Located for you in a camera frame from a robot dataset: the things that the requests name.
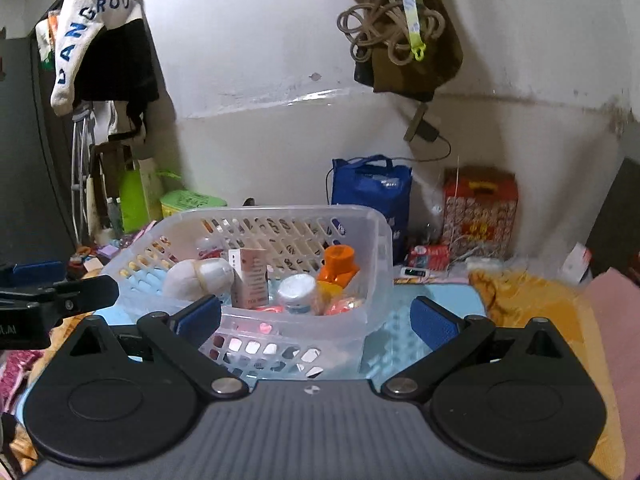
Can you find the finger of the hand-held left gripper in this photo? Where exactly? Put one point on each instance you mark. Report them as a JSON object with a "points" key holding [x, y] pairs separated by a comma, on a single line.
{"points": [[37, 272], [85, 294]]}

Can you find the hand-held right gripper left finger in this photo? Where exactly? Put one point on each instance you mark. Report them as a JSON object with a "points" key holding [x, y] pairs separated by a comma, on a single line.
{"points": [[200, 316]]}

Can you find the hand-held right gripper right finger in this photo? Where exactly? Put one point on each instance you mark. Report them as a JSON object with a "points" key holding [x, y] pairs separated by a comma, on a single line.
{"points": [[432, 325]]}

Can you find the white round bundle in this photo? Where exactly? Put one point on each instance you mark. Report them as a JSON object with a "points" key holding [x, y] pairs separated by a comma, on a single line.
{"points": [[197, 280]]}

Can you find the pink carton box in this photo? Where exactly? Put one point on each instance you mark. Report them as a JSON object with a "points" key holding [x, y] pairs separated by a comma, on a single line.
{"points": [[248, 280]]}

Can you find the white jar with silver lid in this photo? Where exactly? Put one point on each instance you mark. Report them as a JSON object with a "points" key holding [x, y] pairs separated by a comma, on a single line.
{"points": [[298, 294]]}

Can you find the clear plastic basket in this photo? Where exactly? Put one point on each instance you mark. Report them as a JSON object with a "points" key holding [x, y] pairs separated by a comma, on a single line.
{"points": [[300, 345]]}

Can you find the orange plastic bottle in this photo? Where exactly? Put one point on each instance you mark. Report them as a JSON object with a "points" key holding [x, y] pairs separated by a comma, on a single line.
{"points": [[340, 262]]}

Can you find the small white device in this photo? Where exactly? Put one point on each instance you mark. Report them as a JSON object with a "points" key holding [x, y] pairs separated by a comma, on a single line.
{"points": [[420, 275]]}

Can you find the pink patterned cloth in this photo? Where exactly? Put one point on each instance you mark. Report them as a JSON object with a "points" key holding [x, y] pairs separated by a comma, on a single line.
{"points": [[17, 375]]}

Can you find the red white carton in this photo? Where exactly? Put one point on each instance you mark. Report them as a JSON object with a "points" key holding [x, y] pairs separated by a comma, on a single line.
{"points": [[429, 257]]}

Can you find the orange patterned blanket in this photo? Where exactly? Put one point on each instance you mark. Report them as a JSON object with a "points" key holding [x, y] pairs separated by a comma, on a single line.
{"points": [[20, 447], [530, 295]]}

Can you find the green bag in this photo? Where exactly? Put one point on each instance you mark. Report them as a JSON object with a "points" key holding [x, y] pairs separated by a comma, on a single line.
{"points": [[134, 200]]}

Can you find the grey door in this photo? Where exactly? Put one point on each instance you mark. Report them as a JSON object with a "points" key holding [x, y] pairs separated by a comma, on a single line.
{"points": [[20, 160]]}

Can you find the metal crutch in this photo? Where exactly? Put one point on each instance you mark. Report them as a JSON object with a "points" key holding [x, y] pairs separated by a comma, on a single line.
{"points": [[75, 160]]}

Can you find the red patterned gift box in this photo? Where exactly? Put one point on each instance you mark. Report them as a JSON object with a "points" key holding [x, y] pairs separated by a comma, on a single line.
{"points": [[480, 210]]}

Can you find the blue shopping bag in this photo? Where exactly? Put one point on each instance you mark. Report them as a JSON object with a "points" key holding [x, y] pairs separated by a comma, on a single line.
{"points": [[370, 190]]}

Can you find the small white paper box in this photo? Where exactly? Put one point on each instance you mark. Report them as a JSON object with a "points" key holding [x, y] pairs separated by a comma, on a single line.
{"points": [[575, 262]]}

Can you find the pink blanket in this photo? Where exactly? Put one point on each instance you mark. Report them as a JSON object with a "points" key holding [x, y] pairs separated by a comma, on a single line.
{"points": [[615, 335]]}

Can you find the black charger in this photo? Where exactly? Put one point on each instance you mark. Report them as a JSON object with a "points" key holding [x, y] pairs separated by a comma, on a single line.
{"points": [[428, 131]]}

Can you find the dark wooden cabinet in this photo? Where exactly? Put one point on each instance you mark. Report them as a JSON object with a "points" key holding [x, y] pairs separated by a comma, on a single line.
{"points": [[620, 220]]}

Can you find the black garment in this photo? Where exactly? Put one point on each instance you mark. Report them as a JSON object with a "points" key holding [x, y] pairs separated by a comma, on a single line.
{"points": [[125, 60]]}

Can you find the orange white hanging bag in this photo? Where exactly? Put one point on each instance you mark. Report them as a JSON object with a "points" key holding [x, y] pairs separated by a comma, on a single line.
{"points": [[47, 35]]}

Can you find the brown hanging bag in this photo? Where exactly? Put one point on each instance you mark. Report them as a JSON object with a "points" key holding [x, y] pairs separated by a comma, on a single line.
{"points": [[435, 70]]}

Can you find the white jacket with blue letters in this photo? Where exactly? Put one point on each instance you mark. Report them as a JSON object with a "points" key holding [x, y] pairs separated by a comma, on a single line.
{"points": [[90, 0]]}

